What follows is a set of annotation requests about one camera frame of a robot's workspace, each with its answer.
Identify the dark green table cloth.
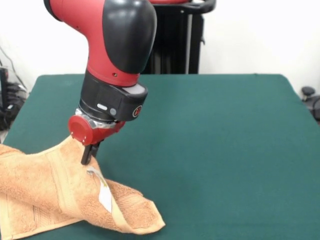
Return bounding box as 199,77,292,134
0,73,320,240

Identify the tan terry towel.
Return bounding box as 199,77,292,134
0,136,166,240

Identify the thin grey cable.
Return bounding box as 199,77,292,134
0,46,29,91

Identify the black equipment box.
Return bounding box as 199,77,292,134
0,66,28,131

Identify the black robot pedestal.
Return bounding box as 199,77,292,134
141,0,216,75

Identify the grey chair base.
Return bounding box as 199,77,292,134
300,85,320,125

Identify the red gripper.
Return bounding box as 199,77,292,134
67,114,126,166

